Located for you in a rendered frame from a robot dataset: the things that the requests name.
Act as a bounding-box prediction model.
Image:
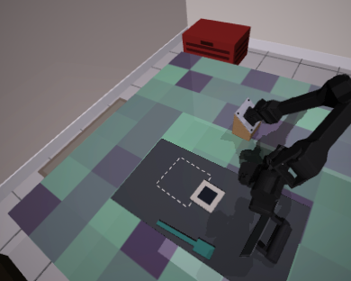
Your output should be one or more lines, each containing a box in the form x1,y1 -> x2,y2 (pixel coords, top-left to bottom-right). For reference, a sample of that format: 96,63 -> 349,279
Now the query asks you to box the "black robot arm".
238,74 -> 351,205

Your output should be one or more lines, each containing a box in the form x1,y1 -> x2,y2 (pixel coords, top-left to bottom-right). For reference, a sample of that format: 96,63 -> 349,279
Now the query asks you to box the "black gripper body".
248,155 -> 275,218

